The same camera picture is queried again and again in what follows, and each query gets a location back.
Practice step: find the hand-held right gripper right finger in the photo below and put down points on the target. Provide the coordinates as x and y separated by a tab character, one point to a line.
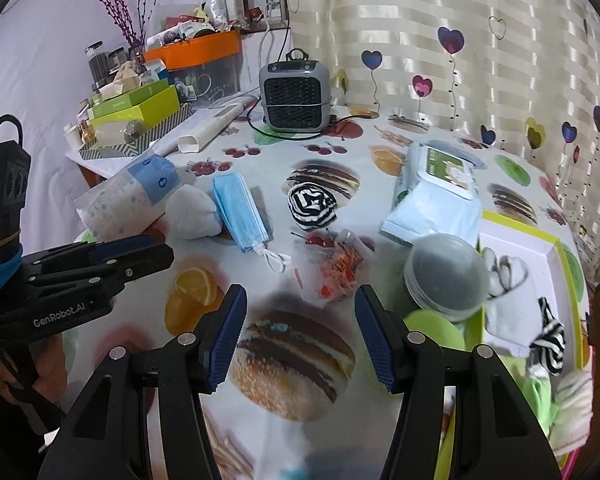
377	340

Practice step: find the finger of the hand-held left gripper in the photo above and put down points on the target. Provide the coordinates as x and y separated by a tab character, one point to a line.
145	262
125	247

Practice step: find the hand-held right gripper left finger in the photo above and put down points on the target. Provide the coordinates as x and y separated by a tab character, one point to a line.
227	340

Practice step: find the grey white socks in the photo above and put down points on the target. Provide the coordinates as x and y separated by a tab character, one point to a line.
510	295

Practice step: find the long black white striped sock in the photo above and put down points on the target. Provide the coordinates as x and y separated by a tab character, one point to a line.
550	340

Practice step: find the white box with green rim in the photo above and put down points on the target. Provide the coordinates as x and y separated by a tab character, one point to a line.
557	285

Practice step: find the cream towel with striped edge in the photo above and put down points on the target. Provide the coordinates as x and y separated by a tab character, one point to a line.
572	410

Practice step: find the person's left hand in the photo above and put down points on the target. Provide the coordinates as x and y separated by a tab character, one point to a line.
50	370

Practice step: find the white blue tissue pack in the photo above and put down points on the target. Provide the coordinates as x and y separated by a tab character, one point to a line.
125	195

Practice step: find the green lidded jar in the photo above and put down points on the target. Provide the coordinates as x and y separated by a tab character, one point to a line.
435	332

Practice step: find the clear plastic bag red print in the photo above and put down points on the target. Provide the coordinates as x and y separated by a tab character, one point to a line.
335	265

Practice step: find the grey lidded clear jar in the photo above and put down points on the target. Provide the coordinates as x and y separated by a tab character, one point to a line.
442	275

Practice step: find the chevron patterned tray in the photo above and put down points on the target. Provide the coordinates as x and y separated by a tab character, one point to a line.
130	150

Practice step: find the stack of blue face masks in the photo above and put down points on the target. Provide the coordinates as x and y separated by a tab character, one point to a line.
240	215

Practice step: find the lime green gift box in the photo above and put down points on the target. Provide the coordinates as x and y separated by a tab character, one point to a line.
155	111

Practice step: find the balled black white striped sock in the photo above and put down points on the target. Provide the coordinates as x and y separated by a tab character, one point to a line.
312	206

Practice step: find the dark green flat box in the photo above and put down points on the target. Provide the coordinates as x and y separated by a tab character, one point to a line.
130	96

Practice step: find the rolled white paper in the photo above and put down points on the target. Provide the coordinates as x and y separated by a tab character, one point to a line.
215	125

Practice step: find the blue wet wipes pack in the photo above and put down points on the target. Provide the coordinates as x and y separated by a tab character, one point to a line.
430	195

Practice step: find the tall glass jar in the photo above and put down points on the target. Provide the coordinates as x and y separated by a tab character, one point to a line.
96	65

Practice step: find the food print tablecloth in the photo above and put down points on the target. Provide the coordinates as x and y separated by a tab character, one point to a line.
280	170

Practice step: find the green towel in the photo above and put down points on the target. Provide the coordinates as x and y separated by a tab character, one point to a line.
540	400

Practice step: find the short glass jar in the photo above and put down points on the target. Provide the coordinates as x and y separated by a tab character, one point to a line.
117	61

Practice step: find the orange lidded storage box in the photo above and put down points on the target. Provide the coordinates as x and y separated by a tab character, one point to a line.
195	55

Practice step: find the purple decorative branches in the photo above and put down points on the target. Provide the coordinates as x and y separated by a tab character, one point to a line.
120	5

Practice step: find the grey portable heater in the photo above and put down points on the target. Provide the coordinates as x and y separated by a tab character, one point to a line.
294	95

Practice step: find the silver foil bag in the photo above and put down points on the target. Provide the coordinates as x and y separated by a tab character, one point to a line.
217	5

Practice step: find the heart print striped curtain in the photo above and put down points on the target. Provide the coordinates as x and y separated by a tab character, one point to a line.
455	35

